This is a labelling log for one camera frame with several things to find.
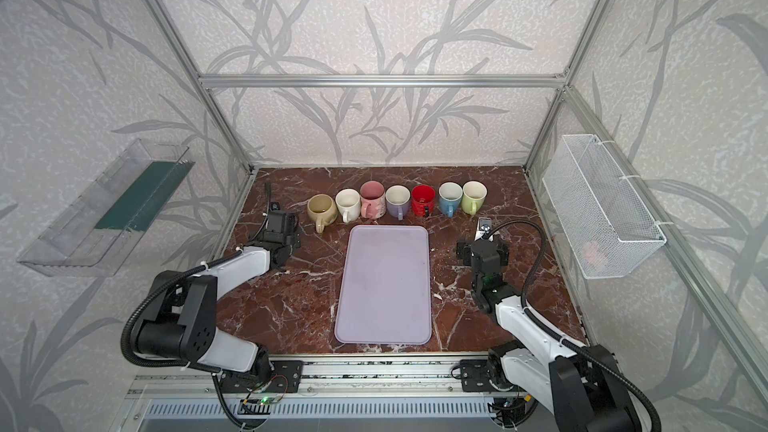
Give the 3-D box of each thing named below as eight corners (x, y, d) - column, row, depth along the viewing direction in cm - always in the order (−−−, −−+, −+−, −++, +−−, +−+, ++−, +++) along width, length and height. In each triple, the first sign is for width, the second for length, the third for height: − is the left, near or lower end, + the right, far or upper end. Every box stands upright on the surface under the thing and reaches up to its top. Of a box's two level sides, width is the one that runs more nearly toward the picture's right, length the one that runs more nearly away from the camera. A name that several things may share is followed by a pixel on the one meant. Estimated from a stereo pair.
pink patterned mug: (362, 228, 105) (358, 207, 95) (365, 202, 112) (361, 180, 103) (384, 228, 105) (382, 207, 95) (385, 202, 112) (384, 180, 103)
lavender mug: (380, 220, 107) (379, 204, 100) (391, 197, 114) (390, 181, 107) (402, 226, 105) (402, 211, 98) (412, 202, 112) (412, 187, 105)
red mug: (411, 220, 107) (412, 204, 100) (411, 200, 113) (412, 184, 106) (434, 220, 107) (436, 205, 100) (432, 200, 113) (434, 184, 106)
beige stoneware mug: (302, 222, 106) (296, 208, 99) (325, 203, 112) (320, 188, 105) (322, 237, 102) (316, 223, 95) (345, 216, 108) (341, 201, 101)
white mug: (337, 230, 103) (332, 213, 96) (341, 205, 110) (337, 188, 103) (360, 230, 103) (356, 213, 96) (363, 205, 110) (360, 188, 103)
